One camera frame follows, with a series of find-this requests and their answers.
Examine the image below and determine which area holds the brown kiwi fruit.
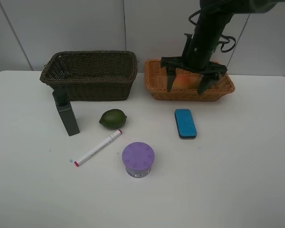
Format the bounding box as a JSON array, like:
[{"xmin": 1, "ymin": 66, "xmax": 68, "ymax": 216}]
[{"xmin": 208, "ymin": 80, "xmax": 219, "ymax": 90}]

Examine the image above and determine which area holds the green lime fruit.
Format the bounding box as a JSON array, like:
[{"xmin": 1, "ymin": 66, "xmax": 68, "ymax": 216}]
[{"xmin": 99, "ymin": 109, "xmax": 127, "ymax": 130}]

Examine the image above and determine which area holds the red orange peach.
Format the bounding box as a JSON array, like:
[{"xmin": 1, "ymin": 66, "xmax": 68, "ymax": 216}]
[{"xmin": 172, "ymin": 74, "xmax": 190, "ymax": 89}]

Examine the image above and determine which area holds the dark green square bottle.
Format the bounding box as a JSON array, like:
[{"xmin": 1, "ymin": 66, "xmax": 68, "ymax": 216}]
[{"xmin": 52, "ymin": 87, "xmax": 80, "ymax": 136}]

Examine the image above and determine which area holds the blue whiteboard eraser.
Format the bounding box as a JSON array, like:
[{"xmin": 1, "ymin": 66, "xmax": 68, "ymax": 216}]
[{"xmin": 174, "ymin": 109, "xmax": 197, "ymax": 140}]

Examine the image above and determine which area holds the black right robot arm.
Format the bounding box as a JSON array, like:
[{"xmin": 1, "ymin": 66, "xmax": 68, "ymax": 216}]
[{"xmin": 161, "ymin": 0, "xmax": 278, "ymax": 95}]

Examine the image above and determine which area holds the white marker with red caps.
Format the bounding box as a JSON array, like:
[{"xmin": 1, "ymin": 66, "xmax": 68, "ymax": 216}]
[{"xmin": 74, "ymin": 129, "xmax": 122, "ymax": 167}]

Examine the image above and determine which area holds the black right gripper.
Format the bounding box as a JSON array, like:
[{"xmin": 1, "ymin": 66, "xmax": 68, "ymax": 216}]
[{"xmin": 160, "ymin": 33, "xmax": 227, "ymax": 95}]

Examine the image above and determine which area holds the dark brown wicker basket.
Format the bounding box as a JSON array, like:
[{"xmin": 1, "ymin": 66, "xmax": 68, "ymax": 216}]
[{"xmin": 40, "ymin": 51, "xmax": 138, "ymax": 102}]

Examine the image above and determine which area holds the orange wicker basket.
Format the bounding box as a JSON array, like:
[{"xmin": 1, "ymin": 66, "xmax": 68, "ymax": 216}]
[{"xmin": 144, "ymin": 60, "xmax": 235, "ymax": 102}]

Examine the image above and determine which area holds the purple lidded round container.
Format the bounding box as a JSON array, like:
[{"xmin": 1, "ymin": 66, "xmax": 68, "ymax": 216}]
[{"xmin": 122, "ymin": 142, "xmax": 155, "ymax": 178}]

